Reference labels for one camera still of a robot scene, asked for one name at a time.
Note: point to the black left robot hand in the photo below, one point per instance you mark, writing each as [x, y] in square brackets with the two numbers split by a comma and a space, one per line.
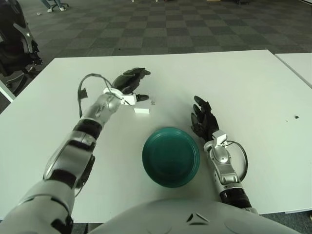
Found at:
[125, 83]

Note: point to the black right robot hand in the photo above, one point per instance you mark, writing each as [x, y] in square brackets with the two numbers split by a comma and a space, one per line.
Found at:
[207, 122]

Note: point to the white charger plug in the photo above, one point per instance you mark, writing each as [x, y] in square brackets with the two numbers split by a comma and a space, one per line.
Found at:
[141, 110]

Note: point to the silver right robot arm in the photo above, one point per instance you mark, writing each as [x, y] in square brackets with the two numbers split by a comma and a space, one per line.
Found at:
[225, 168]

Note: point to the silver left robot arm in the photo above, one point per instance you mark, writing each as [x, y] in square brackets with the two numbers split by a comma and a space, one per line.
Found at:
[73, 151]

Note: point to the green bowl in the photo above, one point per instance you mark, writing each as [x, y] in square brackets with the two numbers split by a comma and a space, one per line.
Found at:
[170, 158]

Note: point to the grey robot torso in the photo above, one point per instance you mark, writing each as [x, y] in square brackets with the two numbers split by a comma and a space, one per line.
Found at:
[195, 219]

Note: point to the seated person legs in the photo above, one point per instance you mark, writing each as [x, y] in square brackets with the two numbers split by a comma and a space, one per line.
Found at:
[54, 5]

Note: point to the white side table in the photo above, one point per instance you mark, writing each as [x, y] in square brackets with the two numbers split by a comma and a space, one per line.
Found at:
[297, 65]

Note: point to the black office chair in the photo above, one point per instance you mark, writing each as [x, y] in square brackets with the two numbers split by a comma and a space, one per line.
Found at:
[17, 48]

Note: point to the white table with dark edge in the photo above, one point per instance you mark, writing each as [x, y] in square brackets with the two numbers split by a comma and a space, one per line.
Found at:
[6, 91]

